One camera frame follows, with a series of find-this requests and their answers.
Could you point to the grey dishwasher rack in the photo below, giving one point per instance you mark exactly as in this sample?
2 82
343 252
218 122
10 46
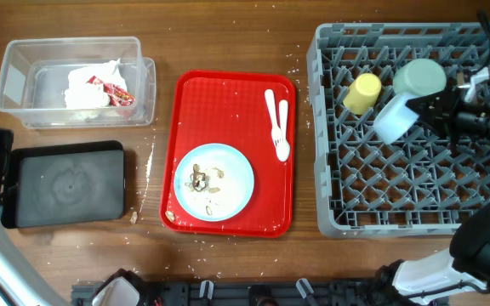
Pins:
418 185

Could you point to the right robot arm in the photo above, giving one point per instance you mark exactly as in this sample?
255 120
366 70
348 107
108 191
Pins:
465 265

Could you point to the red snack wrapper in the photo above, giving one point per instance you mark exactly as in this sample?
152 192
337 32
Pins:
117 96

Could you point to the red serving tray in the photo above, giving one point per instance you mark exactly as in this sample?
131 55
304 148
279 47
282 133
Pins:
229 108

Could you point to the nut shell on table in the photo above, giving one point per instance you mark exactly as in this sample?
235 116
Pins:
133 218

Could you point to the light blue plate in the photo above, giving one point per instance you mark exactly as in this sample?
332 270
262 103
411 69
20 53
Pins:
237 190

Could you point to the yellow plastic cup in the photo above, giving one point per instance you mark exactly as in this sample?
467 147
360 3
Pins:
363 93

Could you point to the black plastic tray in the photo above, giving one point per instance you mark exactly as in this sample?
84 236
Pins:
64 184

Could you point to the light blue bowl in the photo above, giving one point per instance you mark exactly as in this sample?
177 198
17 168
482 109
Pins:
395 118

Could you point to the white napkin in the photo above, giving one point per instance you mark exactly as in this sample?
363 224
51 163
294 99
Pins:
86 88

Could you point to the food scraps on plate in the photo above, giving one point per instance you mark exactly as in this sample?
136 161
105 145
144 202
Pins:
205 186

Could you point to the white plastic fork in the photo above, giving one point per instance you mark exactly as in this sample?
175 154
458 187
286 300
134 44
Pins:
276 133

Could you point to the green bowl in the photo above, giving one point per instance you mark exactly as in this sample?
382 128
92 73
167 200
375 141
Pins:
420 77

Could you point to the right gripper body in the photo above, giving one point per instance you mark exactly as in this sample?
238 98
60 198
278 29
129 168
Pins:
472 119

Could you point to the white plastic spoon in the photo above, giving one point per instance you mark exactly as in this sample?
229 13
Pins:
283 149

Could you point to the nut shell on tray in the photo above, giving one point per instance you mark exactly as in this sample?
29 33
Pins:
170 216

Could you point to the clear plastic waste bin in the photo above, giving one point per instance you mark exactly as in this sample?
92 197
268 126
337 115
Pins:
34 77

